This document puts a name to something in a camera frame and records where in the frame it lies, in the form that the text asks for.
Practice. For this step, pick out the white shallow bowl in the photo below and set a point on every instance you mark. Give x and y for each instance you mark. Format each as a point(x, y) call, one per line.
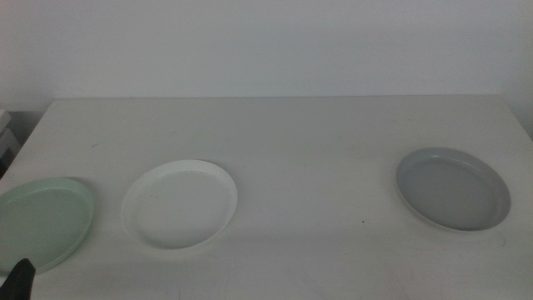
point(179, 206)

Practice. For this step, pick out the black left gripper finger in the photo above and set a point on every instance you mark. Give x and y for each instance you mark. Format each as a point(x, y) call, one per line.
point(18, 281)

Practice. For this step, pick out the pale green shallow bowl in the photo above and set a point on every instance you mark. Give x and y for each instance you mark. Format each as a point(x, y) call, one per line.
point(41, 221)

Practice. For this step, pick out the grey shallow bowl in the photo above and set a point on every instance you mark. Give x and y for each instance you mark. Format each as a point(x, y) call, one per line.
point(451, 191)

